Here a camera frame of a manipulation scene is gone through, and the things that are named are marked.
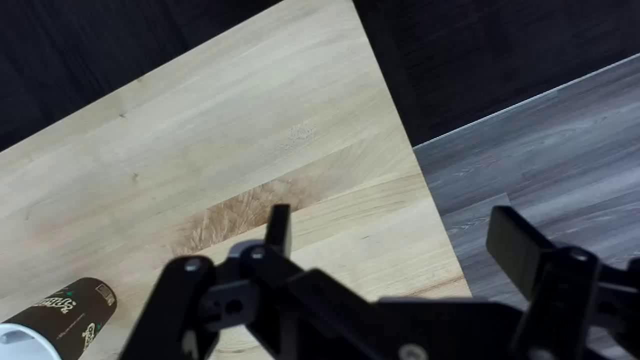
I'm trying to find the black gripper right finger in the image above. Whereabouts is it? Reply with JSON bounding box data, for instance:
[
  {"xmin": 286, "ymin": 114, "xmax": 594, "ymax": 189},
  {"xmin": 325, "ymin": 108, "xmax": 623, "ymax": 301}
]
[{"xmin": 486, "ymin": 205, "xmax": 640, "ymax": 360}]

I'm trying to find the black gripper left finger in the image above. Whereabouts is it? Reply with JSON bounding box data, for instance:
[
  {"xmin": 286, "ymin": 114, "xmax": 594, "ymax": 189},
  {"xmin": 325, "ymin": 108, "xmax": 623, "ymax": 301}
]
[{"xmin": 118, "ymin": 204, "xmax": 314, "ymax": 360}]

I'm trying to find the brown paper coffee cup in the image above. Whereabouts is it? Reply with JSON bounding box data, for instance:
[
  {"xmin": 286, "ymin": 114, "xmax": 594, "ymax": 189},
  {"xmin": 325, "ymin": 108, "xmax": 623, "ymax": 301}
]
[{"xmin": 0, "ymin": 277, "xmax": 118, "ymax": 360}]

